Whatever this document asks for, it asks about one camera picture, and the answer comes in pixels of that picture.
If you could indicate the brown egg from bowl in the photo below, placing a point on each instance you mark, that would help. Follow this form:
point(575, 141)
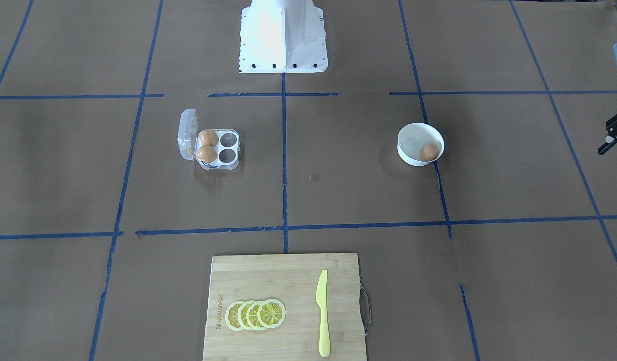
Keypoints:
point(429, 152)

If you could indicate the clear plastic egg carton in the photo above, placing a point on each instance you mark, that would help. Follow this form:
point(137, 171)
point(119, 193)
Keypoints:
point(228, 148)

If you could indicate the brown egg rear carton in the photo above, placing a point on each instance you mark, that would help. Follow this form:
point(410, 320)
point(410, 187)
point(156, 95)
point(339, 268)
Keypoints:
point(208, 137)

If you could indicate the brown egg carton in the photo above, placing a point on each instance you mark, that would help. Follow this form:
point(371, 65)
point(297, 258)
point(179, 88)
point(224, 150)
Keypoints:
point(207, 154)
point(208, 137)

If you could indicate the brown egg front carton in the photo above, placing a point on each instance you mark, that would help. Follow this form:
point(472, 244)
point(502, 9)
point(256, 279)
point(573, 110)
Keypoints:
point(207, 154)

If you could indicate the white ceramic bowl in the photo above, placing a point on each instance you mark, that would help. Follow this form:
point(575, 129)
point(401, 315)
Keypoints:
point(411, 139)

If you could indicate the yellow plastic knife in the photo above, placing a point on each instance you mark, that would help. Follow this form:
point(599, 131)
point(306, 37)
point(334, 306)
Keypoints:
point(324, 342)

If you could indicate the bamboo cutting board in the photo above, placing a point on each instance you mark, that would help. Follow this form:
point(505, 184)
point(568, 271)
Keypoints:
point(285, 307)

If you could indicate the lemon slice top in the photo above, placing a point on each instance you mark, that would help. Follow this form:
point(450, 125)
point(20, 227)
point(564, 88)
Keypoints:
point(272, 313)

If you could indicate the lemon slice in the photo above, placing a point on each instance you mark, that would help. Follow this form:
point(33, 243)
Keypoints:
point(252, 318)
point(272, 313)
point(242, 315)

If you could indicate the lemon slice outermost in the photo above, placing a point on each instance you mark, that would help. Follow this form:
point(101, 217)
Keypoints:
point(232, 316)

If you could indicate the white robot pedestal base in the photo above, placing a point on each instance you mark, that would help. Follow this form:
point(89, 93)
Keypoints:
point(282, 37)

